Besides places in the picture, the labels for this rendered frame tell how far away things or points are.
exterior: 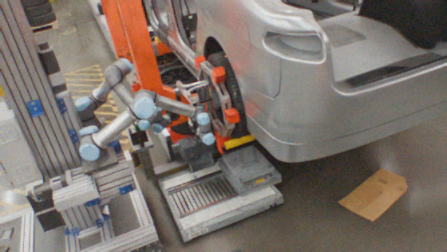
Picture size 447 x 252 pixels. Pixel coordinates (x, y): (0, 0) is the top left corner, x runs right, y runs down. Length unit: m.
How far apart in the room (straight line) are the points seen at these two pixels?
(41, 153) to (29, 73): 0.53
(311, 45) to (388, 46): 1.33
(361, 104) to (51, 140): 1.89
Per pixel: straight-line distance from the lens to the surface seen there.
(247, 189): 3.23
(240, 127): 2.86
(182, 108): 2.58
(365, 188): 3.40
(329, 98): 2.12
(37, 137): 2.81
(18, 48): 2.63
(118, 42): 5.19
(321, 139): 2.29
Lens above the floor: 2.16
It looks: 30 degrees down
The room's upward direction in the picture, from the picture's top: 11 degrees counter-clockwise
